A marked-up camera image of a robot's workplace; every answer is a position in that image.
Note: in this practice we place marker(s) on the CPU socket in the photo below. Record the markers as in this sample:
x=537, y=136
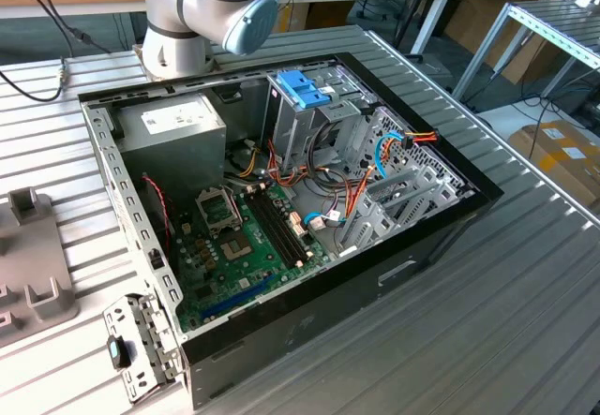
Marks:
x=236, y=248

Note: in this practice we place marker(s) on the grey power supply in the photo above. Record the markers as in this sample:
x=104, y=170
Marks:
x=173, y=152

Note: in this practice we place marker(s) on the green motherboard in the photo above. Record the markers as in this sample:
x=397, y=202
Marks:
x=225, y=288

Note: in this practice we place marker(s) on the metal drive cage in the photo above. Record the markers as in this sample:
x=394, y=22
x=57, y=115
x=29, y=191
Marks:
x=290, y=134

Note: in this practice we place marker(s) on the blue plastic drive latch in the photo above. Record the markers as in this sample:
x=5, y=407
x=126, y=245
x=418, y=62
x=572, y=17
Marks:
x=300, y=89

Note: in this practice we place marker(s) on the grey parts rack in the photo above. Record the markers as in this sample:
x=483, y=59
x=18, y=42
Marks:
x=33, y=256

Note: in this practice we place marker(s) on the black RAM slot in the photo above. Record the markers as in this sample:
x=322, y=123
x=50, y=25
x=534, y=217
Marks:
x=274, y=232
x=288, y=223

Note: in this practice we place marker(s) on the black stand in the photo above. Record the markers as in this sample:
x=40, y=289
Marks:
x=412, y=12

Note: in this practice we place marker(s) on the blue expansion slot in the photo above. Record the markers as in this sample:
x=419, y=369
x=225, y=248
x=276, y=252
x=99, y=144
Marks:
x=239, y=295

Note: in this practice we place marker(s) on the black latch blue mark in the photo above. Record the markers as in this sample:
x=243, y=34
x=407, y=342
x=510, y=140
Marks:
x=119, y=351

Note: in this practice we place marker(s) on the metal disk bay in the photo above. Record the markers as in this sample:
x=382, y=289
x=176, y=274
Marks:
x=375, y=213

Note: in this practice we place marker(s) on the labelled cardboard box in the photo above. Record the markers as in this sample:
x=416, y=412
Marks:
x=553, y=162

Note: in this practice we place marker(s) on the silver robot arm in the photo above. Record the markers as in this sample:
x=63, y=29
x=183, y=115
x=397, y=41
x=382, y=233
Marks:
x=178, y=3

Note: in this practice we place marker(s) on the silver expansion bracket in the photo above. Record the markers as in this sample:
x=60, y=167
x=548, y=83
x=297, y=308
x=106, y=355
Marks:
x=140, y=340

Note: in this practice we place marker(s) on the black PC case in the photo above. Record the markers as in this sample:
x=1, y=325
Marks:
x=328, y=321

